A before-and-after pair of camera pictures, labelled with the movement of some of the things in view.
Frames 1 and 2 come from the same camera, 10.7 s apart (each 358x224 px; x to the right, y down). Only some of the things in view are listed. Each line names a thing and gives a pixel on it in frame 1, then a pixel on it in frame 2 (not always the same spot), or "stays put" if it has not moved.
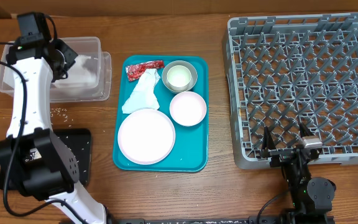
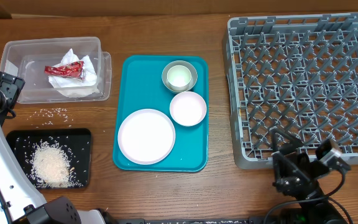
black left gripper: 69,54 to 10,86
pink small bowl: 188,109 stays put
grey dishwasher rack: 321,70 stays put
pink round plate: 146,136 stays put
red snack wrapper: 133,72 to 75,70
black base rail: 228,220 stays put
